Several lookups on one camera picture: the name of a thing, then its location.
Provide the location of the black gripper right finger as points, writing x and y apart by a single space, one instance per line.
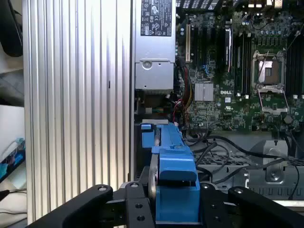
256 209

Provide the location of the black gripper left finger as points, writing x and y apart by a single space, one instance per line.
133 209

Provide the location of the metal disk bay cage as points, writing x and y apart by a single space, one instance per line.
273 183

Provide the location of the black RAM slot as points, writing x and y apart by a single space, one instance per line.
247 66
299 71
238 66
290 71

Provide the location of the black expansion slot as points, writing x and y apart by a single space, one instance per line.
196 47

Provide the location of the white expansion slot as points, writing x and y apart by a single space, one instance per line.
187 42

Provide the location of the dark grey PC case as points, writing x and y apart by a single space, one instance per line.
240 139

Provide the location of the green motherboard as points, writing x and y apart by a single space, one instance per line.
213 111

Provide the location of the silver finned chipset heatsink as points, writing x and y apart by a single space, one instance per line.
204 92

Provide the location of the pale blue teach pendant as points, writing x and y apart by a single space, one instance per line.
13 158

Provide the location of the CPU socket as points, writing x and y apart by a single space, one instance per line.
270 71

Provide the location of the thin metal locking lever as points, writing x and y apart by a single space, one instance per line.
262 70
294 39

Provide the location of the silver power supply unit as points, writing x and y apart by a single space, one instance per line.
154 47

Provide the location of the black graphics card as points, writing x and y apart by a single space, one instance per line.
227 47

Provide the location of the black curved object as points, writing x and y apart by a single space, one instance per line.
10 28

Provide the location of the metal socket cover frame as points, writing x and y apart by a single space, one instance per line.
275 109

